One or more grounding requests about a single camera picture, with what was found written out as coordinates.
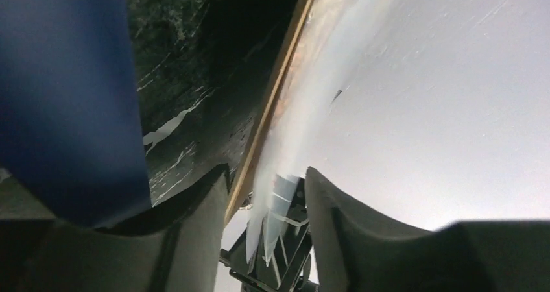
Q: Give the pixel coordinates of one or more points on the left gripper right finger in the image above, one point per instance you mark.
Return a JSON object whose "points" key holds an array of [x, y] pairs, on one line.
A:
{"points": [[360, 249]]}

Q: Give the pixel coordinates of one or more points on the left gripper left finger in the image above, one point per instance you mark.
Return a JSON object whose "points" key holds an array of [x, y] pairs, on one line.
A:
{"points": [[173, 246]]}

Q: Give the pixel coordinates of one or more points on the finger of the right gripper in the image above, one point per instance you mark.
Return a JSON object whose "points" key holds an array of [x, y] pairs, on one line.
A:
{"points": [[290, 264]]}

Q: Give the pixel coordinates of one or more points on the clear glass pane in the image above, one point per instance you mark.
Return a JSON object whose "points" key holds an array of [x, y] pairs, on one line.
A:
{"points": [[275, 212]]}

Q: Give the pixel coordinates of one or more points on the mountain photo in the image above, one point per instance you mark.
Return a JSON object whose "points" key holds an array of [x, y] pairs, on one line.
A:
{"points": [[329, 46]]}

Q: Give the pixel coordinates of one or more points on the blue photo frame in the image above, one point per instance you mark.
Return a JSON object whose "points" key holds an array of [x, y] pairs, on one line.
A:
{"points": [[70, 125]]}

